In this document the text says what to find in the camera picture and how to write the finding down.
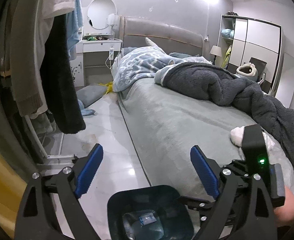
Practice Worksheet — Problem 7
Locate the large white tissue wad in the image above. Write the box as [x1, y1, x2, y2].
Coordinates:
[230, 125, 283, 163]

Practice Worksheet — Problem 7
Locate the black trash bin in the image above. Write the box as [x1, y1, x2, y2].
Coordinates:
[107, 185, 194, 239]

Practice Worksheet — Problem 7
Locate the person's right hand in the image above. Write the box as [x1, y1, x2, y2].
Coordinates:
[274, 187, 294, 227]

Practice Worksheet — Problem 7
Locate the grey-green bed mattress cover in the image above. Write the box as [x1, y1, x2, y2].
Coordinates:
[117, 76, 294, 201]

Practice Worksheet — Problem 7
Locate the grey floor cushion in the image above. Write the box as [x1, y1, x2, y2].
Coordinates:
[76, 84, 107, 108]

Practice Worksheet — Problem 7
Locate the white shark plush slipper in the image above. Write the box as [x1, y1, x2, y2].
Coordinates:
[235, 62, 259, 82]

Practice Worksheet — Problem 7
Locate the black hanging garment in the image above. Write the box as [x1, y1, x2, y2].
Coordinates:
[40, 15, 86, 134]

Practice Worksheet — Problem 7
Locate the black chair back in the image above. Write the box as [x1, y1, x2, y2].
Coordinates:
[249, 57, 267, 82]

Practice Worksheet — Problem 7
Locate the dark grey fleece blanket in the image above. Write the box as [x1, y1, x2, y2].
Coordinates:
[155, 62, 294, 168]

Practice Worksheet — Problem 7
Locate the yellow cloth on floor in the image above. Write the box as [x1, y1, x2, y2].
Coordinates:
[99, 81, 113, 94]

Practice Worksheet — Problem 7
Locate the bedside table lamp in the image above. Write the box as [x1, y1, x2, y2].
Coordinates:
[210, 46, 222, 64]

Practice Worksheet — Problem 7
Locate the white dressing table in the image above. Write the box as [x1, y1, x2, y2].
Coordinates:
[69, 32, 123, 88]

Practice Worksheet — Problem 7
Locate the white wardrobe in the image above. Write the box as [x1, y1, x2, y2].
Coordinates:
[216, 14, 283, 96]

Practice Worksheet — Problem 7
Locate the blue patterned quilt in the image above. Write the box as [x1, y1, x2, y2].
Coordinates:
[111, 46, 211, 92]

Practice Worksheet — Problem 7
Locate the white power strip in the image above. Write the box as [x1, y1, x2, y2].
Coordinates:
[108, 47, 114, 61]

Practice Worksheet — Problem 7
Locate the olive grey hanging sweater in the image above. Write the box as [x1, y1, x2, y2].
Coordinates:
[0, 0, 53, 116]

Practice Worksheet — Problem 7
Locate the grey padded headboard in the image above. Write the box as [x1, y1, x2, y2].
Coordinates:
[118, 16, 203, 56]

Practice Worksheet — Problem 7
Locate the light blue hanging garment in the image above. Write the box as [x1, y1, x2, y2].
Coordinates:
[66, 0, 83, 60]

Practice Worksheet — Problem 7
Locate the white clothes rack frame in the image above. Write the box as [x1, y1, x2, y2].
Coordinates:
[24, 115, 74, 170]

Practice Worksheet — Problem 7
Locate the round wall mirror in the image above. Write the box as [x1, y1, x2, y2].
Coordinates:
[87, 0, 118, 30]

